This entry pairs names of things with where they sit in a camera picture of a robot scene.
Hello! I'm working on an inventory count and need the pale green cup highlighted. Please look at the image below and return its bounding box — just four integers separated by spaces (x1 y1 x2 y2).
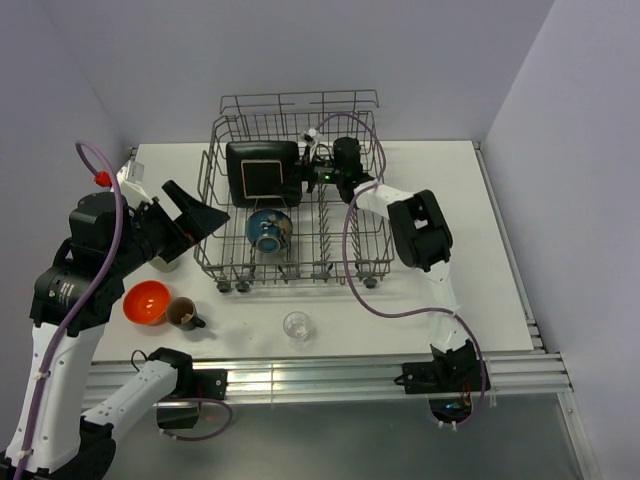
149 256 179 273

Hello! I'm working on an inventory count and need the aluminium mounting rail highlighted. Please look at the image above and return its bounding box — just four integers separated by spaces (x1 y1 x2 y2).
82 349 574 409

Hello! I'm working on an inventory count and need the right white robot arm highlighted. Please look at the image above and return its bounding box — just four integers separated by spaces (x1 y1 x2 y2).
295 129 489 392

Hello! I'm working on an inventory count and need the black floral square plate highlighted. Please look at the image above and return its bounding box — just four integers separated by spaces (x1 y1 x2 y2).
225 140 303 209

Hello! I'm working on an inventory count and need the orange bowl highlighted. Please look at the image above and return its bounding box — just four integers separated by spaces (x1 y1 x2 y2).
122 280 171 326

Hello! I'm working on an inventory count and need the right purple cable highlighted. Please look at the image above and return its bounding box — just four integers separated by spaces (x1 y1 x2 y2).
314 113 489 431

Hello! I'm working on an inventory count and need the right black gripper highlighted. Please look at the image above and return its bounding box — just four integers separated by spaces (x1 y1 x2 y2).
273 145 343 201

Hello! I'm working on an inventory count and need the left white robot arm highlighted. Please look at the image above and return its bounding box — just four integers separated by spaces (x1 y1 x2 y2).
1 180 230 479

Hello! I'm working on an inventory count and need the dark brown mug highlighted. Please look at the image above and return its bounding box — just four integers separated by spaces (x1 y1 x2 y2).
165 297 206 331

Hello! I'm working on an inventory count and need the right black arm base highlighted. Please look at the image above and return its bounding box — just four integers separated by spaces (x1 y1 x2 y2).
393 340 491 425

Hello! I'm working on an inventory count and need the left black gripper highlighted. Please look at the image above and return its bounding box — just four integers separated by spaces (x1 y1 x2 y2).
109 179 229 275

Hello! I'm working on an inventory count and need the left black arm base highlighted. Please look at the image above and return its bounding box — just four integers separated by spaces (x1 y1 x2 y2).
130 347 233 441

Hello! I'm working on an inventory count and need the clear drinking glass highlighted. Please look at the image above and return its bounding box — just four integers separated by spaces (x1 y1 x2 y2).
283 311 311 342

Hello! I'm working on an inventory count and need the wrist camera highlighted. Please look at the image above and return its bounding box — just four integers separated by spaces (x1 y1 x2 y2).
91 160 152 210
299 128 321 159

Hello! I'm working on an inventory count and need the blue floral ceramic bowl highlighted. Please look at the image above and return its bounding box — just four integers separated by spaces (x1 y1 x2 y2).
245 209 293 254

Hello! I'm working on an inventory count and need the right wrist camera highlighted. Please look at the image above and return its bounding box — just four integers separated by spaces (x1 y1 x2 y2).
299 128 321 159

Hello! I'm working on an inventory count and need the grey wire dish rack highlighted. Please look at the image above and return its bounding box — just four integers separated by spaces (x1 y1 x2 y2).
194 89 394 293

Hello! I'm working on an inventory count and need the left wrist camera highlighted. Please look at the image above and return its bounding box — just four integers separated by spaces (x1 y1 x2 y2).
91 160 152 210

